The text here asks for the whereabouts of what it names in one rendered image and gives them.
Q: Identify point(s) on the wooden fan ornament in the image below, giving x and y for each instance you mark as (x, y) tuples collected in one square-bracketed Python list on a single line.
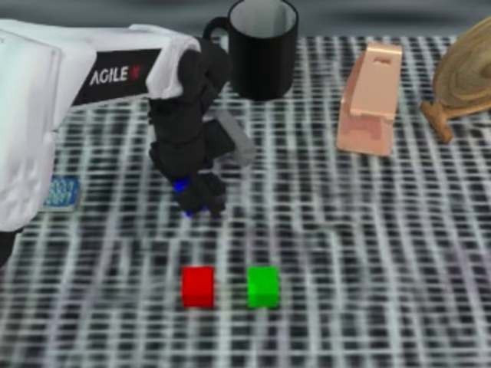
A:
[(468, 73)]

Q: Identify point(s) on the blue cube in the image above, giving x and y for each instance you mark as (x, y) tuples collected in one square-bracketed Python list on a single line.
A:
[(178, 186)]

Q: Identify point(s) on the black and white checkered cloth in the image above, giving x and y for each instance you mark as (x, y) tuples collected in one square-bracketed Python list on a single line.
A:
[(364, 249)]

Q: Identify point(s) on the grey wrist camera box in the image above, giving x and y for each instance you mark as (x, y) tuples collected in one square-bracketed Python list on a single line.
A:
[(239, 142)]

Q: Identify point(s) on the blue patterned sponge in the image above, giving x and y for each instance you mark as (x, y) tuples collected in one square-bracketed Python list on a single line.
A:
[(61, 194)]

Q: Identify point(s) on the pink phone stand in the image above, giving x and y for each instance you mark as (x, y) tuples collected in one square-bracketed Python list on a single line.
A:
[(368, 111)]

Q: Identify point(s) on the red cube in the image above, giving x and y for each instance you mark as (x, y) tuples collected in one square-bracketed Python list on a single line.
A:
[(198, 285)]

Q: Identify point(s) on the green cube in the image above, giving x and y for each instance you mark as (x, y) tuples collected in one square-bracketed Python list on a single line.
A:
[(263, 286)]

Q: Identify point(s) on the black mug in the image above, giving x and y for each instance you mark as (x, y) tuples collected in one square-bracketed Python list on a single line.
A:
[(264, 65)]

